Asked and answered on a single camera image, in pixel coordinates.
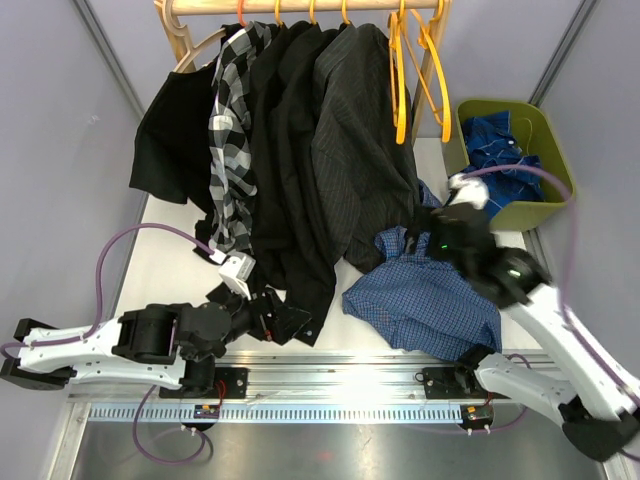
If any aluminium mounting rail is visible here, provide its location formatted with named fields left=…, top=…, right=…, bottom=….
left=74, top=349, right=591, bottom=425

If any purple cable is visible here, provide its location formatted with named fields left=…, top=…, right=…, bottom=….
left=0, top=222, right=221, bottom=464
left=459, top=164, right=640, bottom=401

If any light blue checked shirt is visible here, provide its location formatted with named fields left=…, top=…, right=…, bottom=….
left=341, top=179, right=503, bottom=362

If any orange hanger hook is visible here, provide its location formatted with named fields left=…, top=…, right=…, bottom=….
left=236, top=0, right=248, bottom=27

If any dark blue plaid shirt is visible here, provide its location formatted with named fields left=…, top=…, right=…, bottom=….
left=462, top=110, right=544, bottom=219

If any wooden curved hanger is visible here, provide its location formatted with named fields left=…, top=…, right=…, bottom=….
left=173, top=28, right=226, bottom=74

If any black long sleeve shirt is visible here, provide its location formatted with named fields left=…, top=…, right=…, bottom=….
left=191, top=20, right=341, bottom=348

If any dark pinstripe shirt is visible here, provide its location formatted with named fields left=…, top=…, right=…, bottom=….
left=311, top=24, right=420, bottom=273

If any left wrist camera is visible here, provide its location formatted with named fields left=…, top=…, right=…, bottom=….
left=209, top=250, right=256, bottom=299

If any yellow hanger of checked shirt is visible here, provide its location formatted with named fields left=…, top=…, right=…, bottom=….
left=389, top=1, right=407, bottom=145

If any wooden clothes rack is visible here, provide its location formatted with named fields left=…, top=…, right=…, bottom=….
left=154, top=0, right=436, bottom=114

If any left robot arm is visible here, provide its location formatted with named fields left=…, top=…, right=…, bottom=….
left=1, top=285, right=311, bottom=399

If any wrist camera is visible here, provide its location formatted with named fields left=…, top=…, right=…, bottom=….
left=209, top=250, right=256, bottom=299
left=445, top=173, right=490, bottom=210

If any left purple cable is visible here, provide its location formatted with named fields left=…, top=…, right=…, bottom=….
left=0, top=222, right=221, bottom=464

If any black white plaid shirt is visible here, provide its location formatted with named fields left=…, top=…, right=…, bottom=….
left=208, top=22, right=278, bottom=251

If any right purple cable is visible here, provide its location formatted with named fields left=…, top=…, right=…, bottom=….
left=459, top=164, right=640, bottom=401

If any yellow hanger of blue shirt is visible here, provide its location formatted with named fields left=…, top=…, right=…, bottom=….
left=411, top=0, right=453, bottom=144

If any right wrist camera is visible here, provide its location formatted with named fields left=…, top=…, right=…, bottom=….
left=445, top=173, right=490, bottom=210

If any black t-shirt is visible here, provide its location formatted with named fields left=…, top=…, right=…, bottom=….
left=129, top=60, right=216, bottom=213

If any yellow hanger hook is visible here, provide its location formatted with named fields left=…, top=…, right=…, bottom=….
left=308, top=0, right=318, bottom=26
left=340, top=0, right=351, bottom=25
left=274, top=0, right=285, bottom=28

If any green plastic basket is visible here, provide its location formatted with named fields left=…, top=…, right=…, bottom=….
left=444, top=99, right=575, bottom=232

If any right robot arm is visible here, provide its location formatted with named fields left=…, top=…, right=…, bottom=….
left=406, top=203, right=639, bottom=462

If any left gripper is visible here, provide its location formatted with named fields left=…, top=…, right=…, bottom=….
left=222, top=278, right=311, bottom=348

